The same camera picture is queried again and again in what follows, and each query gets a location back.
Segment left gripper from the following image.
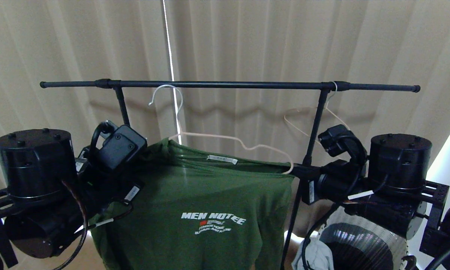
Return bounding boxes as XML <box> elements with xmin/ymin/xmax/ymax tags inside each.
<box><xmin>4</xmin><ymin>176</ymin><xmax>145</xmax><ymax>259</ymax></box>

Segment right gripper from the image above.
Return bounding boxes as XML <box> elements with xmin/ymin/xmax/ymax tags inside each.
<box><xmin>302</xmin><ymin>159</ymin><xmax>364</xmax><ymax>205</ymax></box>

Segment pale grey shorts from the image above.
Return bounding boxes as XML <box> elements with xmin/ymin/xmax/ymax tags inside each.
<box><xmin>292</xmin><ymin>236</ymin><xmax>335</xmax><ymax>270</ymax></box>

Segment pink clothes hanger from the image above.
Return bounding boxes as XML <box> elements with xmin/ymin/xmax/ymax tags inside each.
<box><xmin>284</xmin><ymin>91</ymin><xmax>352</xmax><ymax>147</ymax></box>
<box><xmin>149</xmin><ymin>84</ymin><xmax>295</xmax><ymax>175</ymax></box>

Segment green printed shirt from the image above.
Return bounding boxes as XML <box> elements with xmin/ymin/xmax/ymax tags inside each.
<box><xmin>90</xmin><ymin>138</ymin><xmax>296</xmax><ymax>270</ymax></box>

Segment white laundry basket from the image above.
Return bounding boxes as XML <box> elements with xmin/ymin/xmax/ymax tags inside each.
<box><xmin>318</xmin><ymin>205</ymin><xmax>410</xmax><ymax>270</ymax></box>

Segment black clothes rack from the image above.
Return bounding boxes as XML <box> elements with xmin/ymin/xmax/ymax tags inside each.
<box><xmin>40</xmin><ymin>79</ymin><xmax>421</xmax><ymax>270</ymax></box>

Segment beige curtain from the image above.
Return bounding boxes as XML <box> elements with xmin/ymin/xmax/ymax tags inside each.
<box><xmin>0</xmin><ymin>0</ymin><xmax>450</xmax><ymax>240</ymax></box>

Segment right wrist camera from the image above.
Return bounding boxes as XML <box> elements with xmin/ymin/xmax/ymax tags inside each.
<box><xmin>318</xmin><ymin>124</ymin><xmax>368</xmax><ymax>162</ymax></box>

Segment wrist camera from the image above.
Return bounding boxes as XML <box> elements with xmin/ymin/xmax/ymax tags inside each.
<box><xmin>318</xmin><ymin>124</ymin><xmax>368</xmax><ymax>162</ymax></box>
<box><xmin>88</xmin><ymin>121</ymin><xmax>148</xmax><ymax>174</ymax></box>

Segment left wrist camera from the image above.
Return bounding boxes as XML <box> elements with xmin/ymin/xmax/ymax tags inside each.
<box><xmin>88</xmin><ymin>121</ymin><xmax>148</xmax><ymax>174</ymax></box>

